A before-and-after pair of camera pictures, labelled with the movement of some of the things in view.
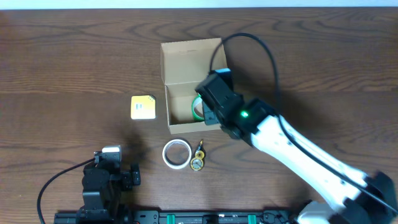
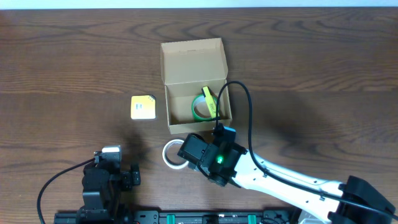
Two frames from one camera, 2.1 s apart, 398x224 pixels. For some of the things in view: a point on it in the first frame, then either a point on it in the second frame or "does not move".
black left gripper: x=132 y=177 does not move
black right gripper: x=209 y=118 → x=204 y=171
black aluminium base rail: x=176 y=218 does not move
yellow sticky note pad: x=143 y=107 does not move
